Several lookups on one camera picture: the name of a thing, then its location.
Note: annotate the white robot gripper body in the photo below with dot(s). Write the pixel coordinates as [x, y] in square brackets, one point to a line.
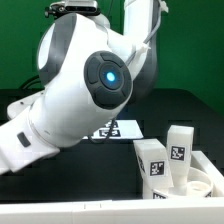
[20, 146]

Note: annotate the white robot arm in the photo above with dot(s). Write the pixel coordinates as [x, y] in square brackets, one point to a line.
[89, 73]

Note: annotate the white marker sheet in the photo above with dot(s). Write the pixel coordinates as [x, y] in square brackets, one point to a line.
[122, 129]

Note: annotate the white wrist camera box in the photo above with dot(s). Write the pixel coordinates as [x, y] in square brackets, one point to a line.
[15, 108]

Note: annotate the black camera on stand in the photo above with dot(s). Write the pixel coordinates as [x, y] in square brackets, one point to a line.
[62, 7]

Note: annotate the white L-shaped wall fixture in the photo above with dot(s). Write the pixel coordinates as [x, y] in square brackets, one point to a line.
[160, 211]

